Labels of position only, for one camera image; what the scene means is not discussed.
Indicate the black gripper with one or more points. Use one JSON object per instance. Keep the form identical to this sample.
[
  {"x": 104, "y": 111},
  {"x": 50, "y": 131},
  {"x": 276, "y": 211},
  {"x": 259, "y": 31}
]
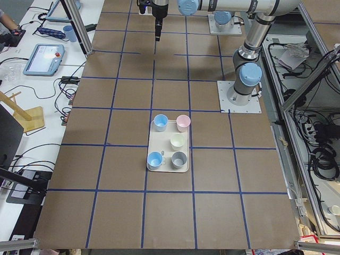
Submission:
[{"x": 160, "y": 11}]

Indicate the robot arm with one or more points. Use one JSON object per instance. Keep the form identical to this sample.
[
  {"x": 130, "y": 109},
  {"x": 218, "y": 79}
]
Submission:
[{"x": 248, "y": 73}]

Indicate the blue cup on desk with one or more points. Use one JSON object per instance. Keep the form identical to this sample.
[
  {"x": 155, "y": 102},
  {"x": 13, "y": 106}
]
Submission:
[{"x": 69, "y": 33}]

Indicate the blue plastic cup near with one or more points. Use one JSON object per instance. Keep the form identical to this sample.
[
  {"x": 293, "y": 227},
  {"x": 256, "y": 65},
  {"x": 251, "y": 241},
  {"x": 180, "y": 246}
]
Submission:
[{"x": 160, "y": 122}]

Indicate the blue plastic cup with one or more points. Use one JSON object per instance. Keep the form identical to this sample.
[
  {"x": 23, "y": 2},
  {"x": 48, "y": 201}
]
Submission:
[
  {"x": 160, "y": 122},
  {"x": 154, "y": 160}
]

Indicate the pink plastic cup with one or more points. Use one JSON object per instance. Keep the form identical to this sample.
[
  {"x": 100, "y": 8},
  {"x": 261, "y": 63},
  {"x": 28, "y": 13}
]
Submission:
[{"x": 183, "y": 122}]

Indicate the pale yellow plastic cup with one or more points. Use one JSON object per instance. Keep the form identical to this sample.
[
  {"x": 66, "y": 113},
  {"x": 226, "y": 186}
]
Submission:
[{"x": 177, "y": 142}]

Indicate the blue plastic cup far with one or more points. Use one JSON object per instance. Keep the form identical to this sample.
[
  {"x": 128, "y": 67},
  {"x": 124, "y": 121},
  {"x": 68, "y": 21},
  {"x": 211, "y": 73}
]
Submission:
[{"x": 154, "y": 160}]

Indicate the grey plastic cup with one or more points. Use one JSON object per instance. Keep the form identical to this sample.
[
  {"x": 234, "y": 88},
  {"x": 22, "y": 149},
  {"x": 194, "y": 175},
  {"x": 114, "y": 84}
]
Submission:
[{"x": 179, "y": 159}]

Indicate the blue power strip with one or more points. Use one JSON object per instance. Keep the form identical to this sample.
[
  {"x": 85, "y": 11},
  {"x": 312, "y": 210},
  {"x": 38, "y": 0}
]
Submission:
[{"x": 52, "y": 33}]

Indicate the teach pendant tablet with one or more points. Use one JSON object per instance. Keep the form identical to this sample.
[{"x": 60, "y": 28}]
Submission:
[{"x": 44, "y": 60}]

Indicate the beige plastic tray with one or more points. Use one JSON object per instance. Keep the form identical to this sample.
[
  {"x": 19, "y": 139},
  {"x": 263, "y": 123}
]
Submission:
[{"x": 160, "y": 142}]

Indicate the wooden stand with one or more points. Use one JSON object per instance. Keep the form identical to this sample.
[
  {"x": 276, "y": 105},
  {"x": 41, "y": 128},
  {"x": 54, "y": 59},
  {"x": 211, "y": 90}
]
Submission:
[{"x": 30, "y": 119}]

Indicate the black monitor stand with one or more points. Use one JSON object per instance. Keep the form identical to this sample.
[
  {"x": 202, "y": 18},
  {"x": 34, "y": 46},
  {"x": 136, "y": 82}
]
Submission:
[{"x": 24, "y": 184}]

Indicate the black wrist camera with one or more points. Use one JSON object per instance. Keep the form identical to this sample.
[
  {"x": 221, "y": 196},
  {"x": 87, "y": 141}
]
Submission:
[{"x": 144, "y": 7}]

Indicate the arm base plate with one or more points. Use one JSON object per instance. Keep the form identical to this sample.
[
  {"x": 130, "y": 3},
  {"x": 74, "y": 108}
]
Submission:
[
  {"x": 232, "y": 28},
  {"x": 232, "y": 102}
]

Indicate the aluminium frame post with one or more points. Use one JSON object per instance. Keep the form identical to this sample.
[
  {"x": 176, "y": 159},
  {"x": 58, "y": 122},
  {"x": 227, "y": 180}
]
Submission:
[{"x": 74, "y": 17}]

